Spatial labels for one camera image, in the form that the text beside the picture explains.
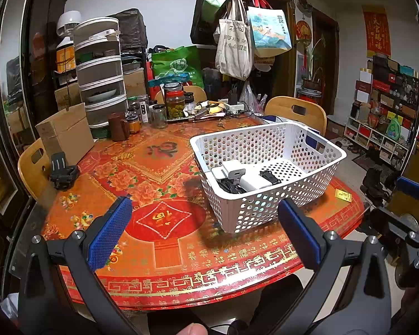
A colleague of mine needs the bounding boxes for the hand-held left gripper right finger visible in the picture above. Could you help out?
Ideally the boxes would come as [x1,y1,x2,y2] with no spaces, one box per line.
[277,198,393,335]

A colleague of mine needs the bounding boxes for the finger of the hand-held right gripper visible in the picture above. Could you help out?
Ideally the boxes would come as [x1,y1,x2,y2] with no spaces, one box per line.
[394,176,419,203]
[363,206,419,280]

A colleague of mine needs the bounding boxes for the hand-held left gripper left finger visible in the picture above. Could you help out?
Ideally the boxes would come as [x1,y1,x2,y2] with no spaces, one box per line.
[17,195,140,335]

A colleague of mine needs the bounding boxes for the small black rectangular device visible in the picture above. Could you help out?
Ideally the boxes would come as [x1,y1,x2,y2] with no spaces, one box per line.
[259,169,282,185]

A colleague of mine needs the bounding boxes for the white chargers with black cables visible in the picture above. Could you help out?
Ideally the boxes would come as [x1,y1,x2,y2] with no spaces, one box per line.
[239,165,273,190]

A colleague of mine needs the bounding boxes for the white perforated plastic basket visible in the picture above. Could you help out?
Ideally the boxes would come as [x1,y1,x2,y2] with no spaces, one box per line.
[189,121,347,234]

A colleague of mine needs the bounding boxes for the black power adapter with cable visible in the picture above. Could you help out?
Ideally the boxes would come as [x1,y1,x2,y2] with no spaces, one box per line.
[216,178,245,194]

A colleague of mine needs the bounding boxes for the white cube charger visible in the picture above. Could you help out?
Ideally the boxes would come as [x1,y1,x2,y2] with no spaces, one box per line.
[221,161,247,179]

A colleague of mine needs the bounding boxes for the person's left hand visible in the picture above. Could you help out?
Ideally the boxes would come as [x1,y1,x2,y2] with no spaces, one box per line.
[176,323,209,335]

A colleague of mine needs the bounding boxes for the black boots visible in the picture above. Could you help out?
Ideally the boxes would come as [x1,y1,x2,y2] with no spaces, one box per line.
[360,167,388,203]

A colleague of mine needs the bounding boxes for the green detergent bottle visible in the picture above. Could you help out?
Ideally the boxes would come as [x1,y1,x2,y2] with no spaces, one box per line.
[387,118,401,140]

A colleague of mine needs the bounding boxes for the white cubby shelf with boxes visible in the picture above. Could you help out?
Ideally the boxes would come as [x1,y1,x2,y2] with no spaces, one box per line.
[344,56,419,168]

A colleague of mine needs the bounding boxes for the brown ceramic mug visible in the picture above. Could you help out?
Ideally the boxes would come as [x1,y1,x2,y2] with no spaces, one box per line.
[108,112,130,142]

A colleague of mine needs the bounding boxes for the plain cardboard box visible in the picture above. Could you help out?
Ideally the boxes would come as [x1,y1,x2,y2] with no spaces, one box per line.
[35,103,95,166]

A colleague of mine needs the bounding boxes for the small jar with orange contents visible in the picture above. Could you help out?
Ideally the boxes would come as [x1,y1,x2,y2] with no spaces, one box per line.
[127,115,142,134]

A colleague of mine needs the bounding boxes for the empty glass jar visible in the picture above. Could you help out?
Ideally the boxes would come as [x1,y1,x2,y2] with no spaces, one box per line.
[150,104,167,129]

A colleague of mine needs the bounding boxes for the clear plastic bag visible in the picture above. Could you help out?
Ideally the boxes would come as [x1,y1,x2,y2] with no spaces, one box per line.
[238,80,261,114]

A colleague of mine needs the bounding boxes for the glass jar of green olives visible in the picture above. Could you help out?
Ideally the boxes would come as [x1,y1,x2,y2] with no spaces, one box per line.
[163,83,185,120]

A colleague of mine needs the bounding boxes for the cardboard box with red print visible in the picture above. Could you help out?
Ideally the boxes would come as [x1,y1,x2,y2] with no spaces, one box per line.
[122,68,147,98]

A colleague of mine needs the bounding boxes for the white tiered food cover rack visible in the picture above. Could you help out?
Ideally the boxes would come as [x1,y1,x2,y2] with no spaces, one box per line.
[73,17,128,128]

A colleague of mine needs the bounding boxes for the potted plant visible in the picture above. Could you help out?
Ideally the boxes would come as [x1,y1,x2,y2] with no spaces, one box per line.
[297,38,327,91]

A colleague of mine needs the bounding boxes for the green shopping bag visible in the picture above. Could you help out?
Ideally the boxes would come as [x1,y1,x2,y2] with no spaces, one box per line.
[151,45,205,89]

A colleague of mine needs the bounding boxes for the beige canvas tote bag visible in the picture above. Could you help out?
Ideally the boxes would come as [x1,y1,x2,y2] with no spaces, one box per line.
[215,0,255,81]

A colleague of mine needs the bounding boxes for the illustrated tote bag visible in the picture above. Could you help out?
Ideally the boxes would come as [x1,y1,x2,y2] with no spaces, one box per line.
[246,6,293,58]

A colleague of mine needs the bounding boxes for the black plastic bag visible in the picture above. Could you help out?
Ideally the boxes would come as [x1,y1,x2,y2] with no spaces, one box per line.
[106,8,148,51]

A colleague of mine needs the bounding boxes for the white desk fan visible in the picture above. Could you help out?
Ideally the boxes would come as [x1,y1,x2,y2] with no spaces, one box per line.
[56,10,82,39]

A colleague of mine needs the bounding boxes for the black hanging bag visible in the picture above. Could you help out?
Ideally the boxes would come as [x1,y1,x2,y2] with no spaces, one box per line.
[190,0,217,46]

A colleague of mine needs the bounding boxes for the red wall scroll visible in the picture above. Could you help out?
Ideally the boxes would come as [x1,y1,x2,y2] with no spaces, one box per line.
[362,5,392,58]

